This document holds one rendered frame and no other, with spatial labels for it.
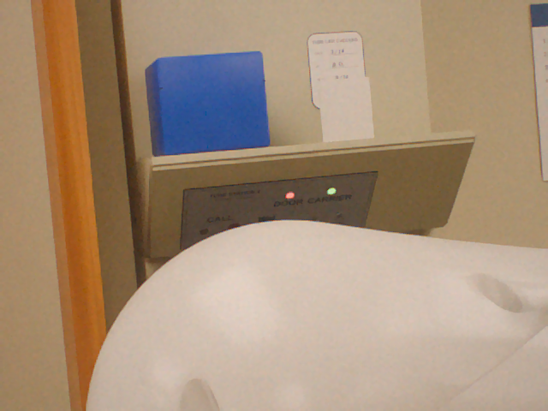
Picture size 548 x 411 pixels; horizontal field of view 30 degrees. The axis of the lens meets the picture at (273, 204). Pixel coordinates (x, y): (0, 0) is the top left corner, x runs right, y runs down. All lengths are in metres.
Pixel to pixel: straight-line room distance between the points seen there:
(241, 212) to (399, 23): 0.28
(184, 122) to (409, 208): 0.26
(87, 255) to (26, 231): 0.52
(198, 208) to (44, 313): 0.55
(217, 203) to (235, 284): 0.75
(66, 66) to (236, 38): 0.20
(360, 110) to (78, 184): 0.28
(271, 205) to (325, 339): 0.78
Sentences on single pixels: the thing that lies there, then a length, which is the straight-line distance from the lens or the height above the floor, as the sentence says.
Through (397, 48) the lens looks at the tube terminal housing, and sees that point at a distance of 1.13.
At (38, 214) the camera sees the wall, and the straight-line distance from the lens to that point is 1.48.
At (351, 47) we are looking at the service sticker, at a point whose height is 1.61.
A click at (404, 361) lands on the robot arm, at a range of 0.24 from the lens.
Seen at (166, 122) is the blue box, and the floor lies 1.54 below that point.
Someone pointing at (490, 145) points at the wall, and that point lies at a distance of 1.64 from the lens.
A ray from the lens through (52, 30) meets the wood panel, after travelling 0.97.
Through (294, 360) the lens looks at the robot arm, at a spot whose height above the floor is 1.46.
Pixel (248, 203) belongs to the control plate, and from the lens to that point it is 1.00.
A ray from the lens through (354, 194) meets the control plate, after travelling 1.03.
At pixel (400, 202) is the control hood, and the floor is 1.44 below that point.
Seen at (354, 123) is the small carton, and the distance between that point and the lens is 1.02.
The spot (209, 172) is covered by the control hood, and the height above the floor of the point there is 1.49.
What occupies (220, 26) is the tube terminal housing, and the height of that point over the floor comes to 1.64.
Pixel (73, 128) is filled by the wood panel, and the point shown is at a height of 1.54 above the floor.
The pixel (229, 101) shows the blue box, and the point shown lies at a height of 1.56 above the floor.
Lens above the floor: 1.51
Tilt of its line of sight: 3 degrees down
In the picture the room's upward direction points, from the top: 5 degrees counter-clockwise
